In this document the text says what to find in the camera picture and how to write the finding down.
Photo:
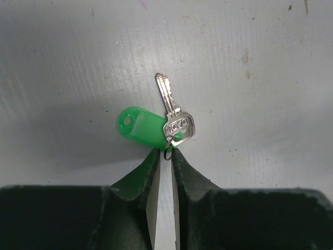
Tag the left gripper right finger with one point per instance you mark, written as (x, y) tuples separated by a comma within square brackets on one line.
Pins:
[(210, 217)]

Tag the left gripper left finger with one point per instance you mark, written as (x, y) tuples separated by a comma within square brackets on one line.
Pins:
[(118, 216)]

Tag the bright green tag key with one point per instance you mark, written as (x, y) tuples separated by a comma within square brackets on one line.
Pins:
[(149, 129)]

